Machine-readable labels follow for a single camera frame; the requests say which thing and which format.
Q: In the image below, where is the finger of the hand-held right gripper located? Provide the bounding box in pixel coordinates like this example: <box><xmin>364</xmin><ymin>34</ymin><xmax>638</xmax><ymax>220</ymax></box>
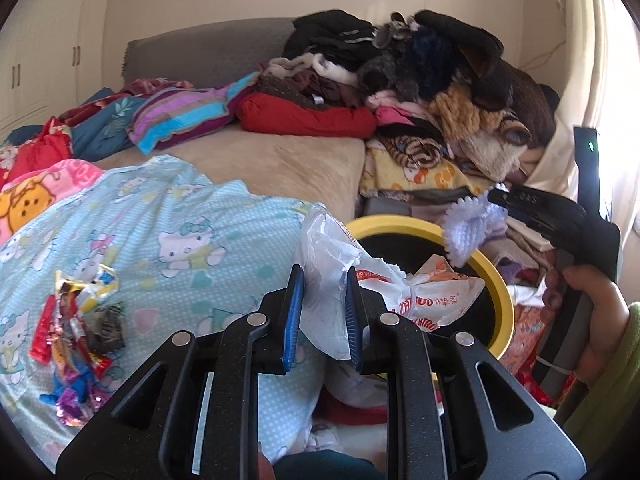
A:
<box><xmin>487</xmin><ymin>187</ymin><xmax>517</xmax><ymax>215</ymax></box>

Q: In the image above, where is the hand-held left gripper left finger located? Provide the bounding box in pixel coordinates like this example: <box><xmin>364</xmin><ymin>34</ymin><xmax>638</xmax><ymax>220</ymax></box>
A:
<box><xmin>56</xmin><ymin>265</ymin><xmax>306</xmax><ymax>480</ymax></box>

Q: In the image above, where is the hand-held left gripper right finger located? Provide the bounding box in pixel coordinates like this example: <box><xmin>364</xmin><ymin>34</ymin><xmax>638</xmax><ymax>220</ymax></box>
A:
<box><xmin>345</xmin><ymin>272</ymin><xmax>586</xmax><ymax>480</ymax></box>

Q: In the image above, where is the white crocheted cloth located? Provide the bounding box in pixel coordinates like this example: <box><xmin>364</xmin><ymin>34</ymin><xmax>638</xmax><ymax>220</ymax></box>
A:
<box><xmin>444</xmin><ymin>195</ymin><xmax>508</xmax><ymax>267</ymax></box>

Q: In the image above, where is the white plastic bag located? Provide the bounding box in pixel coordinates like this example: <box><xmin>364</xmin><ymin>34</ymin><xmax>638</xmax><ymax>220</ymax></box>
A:
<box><xmin>295</xmin><ymin>205</ymin><xmax>487</xmax><ymax>361</ymax></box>

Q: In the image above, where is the yellow round bin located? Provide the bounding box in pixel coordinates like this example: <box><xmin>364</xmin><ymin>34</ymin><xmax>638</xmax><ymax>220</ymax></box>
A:
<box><xmin>345</xmin><ymin>215</ymin><xmax>516</xmax><ymax>386</ymax></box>

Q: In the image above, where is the pile of candy wrappers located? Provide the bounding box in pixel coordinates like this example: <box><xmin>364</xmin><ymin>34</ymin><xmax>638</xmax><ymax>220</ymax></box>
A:
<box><xmin>29</xmin><ymin>262</ymin><xmax>126</xmax><ymax>428</ymax></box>

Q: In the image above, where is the blue rubber glove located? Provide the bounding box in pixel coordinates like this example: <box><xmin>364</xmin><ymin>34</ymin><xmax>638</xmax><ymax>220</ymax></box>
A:
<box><xmin>42</xmin><ymin>367</ymin><xmax>96</xmax><ymax>407</ymax></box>

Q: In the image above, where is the person's right forearm green sleeve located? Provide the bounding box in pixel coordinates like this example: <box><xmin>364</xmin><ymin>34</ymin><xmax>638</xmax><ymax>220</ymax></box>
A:
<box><xmin>565</xmin><ymin>302</ymin><xmax>640</xmax><ymax>453</ymax></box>

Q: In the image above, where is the person's right hand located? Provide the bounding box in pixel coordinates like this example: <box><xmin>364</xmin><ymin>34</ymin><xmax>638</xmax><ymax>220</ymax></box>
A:
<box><xmin>542</xmin><ymin>265</ymin><xmax>631</xmax><ymax>385</ymax></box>

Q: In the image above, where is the white and red cloth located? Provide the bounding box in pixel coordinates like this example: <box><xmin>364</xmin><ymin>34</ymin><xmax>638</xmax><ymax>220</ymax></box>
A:
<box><xmin>307</xmin><ymin>360</ymin><xmax>443</xmax><ymax>461</ymax></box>

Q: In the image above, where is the yellow cartoon-print blanket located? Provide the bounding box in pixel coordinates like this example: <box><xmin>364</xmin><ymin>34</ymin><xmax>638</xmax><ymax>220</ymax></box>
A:
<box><xmin>359</xmin><ymin>142</ymin><xmax>501</xmax><ymax>202</ymax></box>

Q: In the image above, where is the pile of mixed clothes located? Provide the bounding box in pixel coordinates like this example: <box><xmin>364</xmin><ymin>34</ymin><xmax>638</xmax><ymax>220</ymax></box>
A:
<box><xmin>260</xmin><ymin>9</ymin><xmax>558</xmax><ymax>183</ymax></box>

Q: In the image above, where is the dark teal cloth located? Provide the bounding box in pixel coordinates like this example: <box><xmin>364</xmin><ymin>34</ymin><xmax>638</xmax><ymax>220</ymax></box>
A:
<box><xmin>272</xmin><ymin>450</ymin><xmax>387</xmax><ymax>480</ymax></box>

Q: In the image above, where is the white curtain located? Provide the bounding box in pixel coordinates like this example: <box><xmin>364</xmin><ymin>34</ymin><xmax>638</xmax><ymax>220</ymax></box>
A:
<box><xmin>527</xmin><ymin>0</ymin><xmax>640</xmax><ymax>233</ymax></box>

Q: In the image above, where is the light blue cat-print blanket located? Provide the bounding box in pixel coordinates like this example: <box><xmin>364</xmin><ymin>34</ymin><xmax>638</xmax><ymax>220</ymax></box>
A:
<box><xmin>0</xmin><ymin>155</ymin><xmax>351</xmax><ymax>473</ymax></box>

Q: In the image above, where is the red garment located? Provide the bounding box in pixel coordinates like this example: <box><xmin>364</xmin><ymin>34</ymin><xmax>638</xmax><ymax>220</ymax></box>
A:
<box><xmin>235</xmin><ymin>92</ymin><xmax>377</xmax><ymax>139</ymax></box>

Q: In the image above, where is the purple striped pillow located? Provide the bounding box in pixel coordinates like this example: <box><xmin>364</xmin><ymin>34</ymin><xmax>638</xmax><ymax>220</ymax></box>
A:
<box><xmin>127</xmin><ymin>72</ymin><xmax>261</xmax><ymax>156</ymax></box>

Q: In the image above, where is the black jacket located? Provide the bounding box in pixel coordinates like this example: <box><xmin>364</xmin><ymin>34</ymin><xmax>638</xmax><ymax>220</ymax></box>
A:
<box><xmin>282</xmin><ymin>9</ymin><xmax>381</xmax><ymax>68</ymax></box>

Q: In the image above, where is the blue leaf-print quilt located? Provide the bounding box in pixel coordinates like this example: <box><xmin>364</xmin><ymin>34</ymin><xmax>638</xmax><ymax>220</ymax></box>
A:
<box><xmin>70</xmin><ymin>87</ymin><xmax>151</xmax><ymax>161</ymax></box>

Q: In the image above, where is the grey sofa backrest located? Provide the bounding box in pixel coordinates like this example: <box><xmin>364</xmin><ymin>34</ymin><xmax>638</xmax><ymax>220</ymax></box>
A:
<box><xmin>122</xmin><ymin>17</ymin><xmax>301</xmax><ymax>86</ymax></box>

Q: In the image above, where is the pink bear-print blanket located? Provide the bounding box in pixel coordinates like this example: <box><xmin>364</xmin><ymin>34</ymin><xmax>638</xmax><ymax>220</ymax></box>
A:
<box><xmin>0</xmin><ymin>159</ymin><xmax>106</xmax><ymax>246</ymax></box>

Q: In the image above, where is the white wardrobe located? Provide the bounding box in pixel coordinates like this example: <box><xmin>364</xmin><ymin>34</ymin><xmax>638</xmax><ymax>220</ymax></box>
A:
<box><xmin>0</xmin><ymin>0</ymin><xmax>121</xmax><ymax>133</ymax></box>

